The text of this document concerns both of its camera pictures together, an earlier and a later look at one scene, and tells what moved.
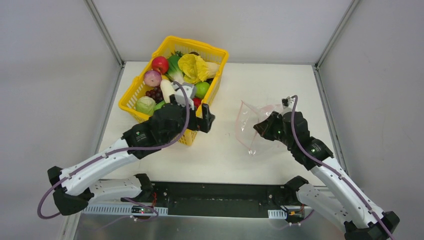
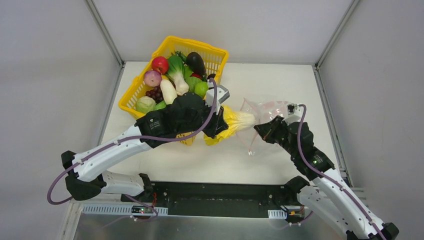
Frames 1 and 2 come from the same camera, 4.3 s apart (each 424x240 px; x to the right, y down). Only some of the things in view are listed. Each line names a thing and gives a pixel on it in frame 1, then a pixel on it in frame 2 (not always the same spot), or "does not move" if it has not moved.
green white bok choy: [174, 72] does not move
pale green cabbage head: [146, 105] does not move
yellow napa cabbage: [195, 70] -> [236, 121]
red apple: [160, 63] does not move
